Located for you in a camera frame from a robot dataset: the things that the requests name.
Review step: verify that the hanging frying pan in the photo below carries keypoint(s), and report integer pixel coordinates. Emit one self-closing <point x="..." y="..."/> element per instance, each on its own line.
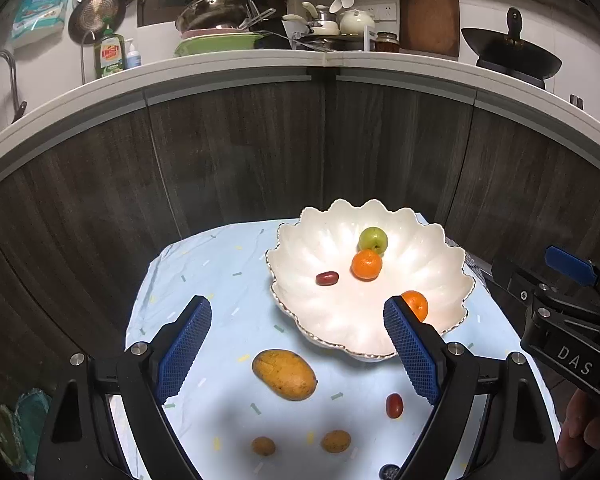
<point x="95" y="17"/>

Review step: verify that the pink plate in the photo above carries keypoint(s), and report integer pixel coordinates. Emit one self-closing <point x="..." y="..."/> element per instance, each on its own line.
<point x="215" y="33"/>

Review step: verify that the light blue patterned tablecloth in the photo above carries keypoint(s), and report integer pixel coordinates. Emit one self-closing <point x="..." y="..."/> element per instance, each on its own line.
<point x="220" y="285"/>

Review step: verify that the person's right hand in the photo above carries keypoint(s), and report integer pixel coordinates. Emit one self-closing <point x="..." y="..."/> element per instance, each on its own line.
<point x="580" y="425"/>

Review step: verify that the small metal cup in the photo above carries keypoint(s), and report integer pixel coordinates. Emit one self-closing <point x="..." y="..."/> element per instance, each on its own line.
<point x="575" y="101"/>

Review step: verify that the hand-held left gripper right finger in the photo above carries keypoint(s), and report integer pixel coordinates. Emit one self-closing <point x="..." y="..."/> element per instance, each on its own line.
<point x="412" y="350"/>

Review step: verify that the green jujube fruit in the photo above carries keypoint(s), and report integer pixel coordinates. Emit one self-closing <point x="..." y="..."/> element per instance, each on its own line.
<point x="373" y="239"/>

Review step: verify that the black wok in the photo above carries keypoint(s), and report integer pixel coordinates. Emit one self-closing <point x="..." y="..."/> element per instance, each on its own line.
<point x="512" y="57"/>

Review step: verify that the yellow mango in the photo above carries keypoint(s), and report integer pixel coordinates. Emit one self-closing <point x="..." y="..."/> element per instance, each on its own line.
<point x="284" y="374"/>

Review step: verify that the wooden cutting board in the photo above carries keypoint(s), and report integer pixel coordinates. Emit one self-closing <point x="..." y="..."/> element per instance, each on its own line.
<point x="428" y="15"/>

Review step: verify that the steel pan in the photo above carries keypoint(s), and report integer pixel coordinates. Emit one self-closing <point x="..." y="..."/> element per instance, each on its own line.
<point x="330" y="42"/>

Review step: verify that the green basin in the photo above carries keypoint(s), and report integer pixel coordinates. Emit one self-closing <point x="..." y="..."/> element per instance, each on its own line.
<point x="215" y="45"/>

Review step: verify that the plastic packet on wall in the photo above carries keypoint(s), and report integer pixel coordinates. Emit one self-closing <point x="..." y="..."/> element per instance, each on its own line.
<point x="40" y="7"/>

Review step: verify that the orange tangerine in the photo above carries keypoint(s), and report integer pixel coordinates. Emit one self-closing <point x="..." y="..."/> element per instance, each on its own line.
<point x="366" y="265"/>
<point x="416" y="306"/>

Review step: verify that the blueberry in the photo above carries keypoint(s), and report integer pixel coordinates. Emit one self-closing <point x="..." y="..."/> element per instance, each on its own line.
<point x="389" y="472"/>

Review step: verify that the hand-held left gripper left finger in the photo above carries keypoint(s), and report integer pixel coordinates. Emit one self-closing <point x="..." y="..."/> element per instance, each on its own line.
<point x="185" y="350"/>

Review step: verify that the brown longan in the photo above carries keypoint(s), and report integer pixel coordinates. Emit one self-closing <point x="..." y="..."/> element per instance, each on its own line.
<point x="335" y="441"/>
<point x="263" y="445"/>

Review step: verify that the glass jar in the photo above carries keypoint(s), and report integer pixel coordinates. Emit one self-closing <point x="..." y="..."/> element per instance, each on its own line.
<point x="387" y="43"/>

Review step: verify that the steel sink faucet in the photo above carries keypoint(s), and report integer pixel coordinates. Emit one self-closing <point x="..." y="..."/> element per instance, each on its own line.
<point x="9" y="67"/>

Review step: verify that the red jujube date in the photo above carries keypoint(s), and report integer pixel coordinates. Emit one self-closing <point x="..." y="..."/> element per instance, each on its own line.
<point x="326" y="278"/>
<point x="394" y="405"/>

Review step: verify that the green dish soap bottle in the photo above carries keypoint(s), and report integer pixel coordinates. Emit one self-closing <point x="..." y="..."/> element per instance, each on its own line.
<point x="109" y="55"/>

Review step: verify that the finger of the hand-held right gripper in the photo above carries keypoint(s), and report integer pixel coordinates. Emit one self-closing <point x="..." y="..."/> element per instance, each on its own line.
<point x="522" y="285"/>
<point x="570" y="262"/>

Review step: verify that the white scalloped bowl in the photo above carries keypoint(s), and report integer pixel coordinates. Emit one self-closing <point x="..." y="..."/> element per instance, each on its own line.
<point x="340" y="305"/>

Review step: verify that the black induction cooker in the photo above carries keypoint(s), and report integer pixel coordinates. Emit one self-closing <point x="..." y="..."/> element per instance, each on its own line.
<point x="532" y="82"/>

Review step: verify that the wall socket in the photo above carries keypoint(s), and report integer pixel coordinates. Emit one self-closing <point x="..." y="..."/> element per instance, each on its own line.
<point x="382" y="11"/>

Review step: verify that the white teapot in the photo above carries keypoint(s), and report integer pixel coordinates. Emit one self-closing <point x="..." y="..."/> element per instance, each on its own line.
<point x="357" y="22"/>

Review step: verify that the white kitchen countertop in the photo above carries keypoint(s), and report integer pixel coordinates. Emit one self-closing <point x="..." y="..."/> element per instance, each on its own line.
<point x="300" y="60"/>

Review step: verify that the blue pump bottle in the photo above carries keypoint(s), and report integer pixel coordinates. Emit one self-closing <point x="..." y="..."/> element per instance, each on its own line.
<point x="132" y="56"/>

